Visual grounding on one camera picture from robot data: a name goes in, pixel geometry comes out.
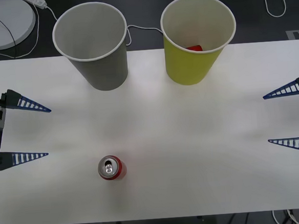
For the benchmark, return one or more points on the red drink can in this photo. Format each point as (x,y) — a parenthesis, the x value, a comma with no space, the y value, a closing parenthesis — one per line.
(112,168)

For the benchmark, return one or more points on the grey plastic bin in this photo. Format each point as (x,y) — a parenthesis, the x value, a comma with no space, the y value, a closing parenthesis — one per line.
(93,36)

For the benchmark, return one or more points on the white power strip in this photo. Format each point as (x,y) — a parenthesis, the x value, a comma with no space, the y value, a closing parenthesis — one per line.
(36,0)

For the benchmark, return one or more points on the yellow-green plastic bin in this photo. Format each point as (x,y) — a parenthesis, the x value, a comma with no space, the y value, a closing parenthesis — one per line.
(187,65)

